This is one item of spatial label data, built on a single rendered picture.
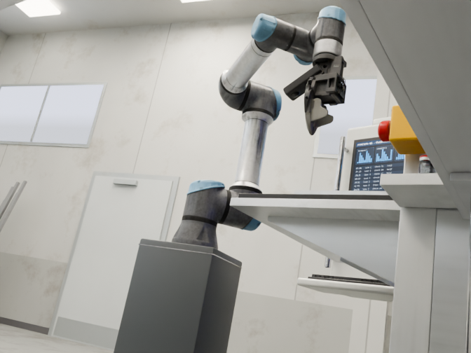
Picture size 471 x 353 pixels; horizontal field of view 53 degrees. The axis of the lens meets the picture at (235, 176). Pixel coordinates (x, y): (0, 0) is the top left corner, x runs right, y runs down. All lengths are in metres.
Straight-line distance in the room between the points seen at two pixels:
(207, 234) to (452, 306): 0.81
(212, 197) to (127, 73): 5.81
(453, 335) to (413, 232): 0.18
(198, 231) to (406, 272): 0.74
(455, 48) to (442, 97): 0.08
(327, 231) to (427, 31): 0.74
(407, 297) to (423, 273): 0.05
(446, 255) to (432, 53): 0.53
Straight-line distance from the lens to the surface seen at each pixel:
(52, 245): 6.83
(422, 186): 0.81
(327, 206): 1.00
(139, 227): 6.02
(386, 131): 0.92
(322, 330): 5.08
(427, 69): 0.45
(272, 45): 1.38
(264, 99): 1.69
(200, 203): 1.49
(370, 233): 1.05
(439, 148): 0.61
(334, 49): 1.29
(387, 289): 1.71
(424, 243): 0.91
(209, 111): 6.21
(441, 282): 0.89
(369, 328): 4.76
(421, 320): 0.89
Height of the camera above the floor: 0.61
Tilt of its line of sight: 17 degrees up
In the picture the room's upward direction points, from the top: 11 degrees clockwise
